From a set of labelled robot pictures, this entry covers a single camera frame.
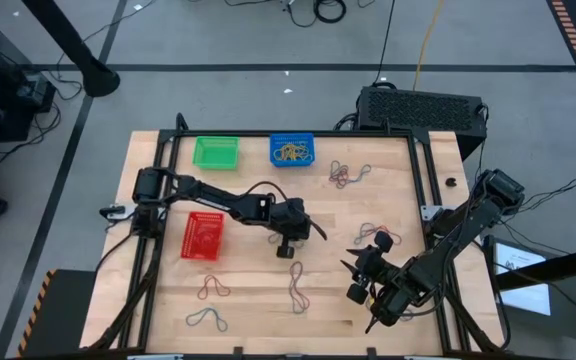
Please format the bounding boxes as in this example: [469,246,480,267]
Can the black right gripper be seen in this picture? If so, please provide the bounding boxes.
[340,232,395,306]

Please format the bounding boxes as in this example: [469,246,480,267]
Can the black table frame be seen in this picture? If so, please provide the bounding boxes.
[86,112,512,354]

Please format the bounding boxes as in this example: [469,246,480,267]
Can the small rubber bands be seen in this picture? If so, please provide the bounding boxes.
[277,145,309,164]

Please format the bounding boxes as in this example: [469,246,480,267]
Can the blue plastic basket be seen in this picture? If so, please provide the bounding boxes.
[269,132,316,168]

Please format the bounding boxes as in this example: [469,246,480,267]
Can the yellow rubber band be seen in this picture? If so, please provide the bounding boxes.
[274,144,303,163]
[282,142,313,162]
[276,143,307,162]
[278,145,311,164]

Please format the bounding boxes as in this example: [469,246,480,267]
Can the black hanging cable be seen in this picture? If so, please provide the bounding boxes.
[373,0,397,85]

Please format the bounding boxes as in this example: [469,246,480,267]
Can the yellow hanging cable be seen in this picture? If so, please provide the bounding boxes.
[412,0,444,92]

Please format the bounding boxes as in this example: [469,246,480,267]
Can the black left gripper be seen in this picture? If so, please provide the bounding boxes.
[276,197,328,260]

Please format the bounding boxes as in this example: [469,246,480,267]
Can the green plastic basket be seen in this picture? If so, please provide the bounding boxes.
[191,135,241,171]

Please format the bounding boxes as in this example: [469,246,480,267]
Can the black computer case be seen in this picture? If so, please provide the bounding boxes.
[356,85,489,162]

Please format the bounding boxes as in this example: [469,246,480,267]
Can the black pole stand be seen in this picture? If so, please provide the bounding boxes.
[20,0,122,99]

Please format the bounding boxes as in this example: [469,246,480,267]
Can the black cable coil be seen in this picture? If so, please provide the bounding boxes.
[312,0,348,25]

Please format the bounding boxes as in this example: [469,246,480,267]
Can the black hazard-striped platform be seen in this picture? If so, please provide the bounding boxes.
[16,268,98,359]

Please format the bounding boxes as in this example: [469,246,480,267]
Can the white screen monitor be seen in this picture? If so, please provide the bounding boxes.
[483,233,554,317]

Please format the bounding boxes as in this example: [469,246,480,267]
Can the black beam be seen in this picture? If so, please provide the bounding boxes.
[495,243,576,292]

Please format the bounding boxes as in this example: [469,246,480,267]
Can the silver arm base bracket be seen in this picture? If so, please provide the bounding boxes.
[98,202,140,222]
[419,203,444,222]

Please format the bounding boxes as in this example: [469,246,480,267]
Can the red plastic basket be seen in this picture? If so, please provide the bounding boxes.
[180,210,226,262]

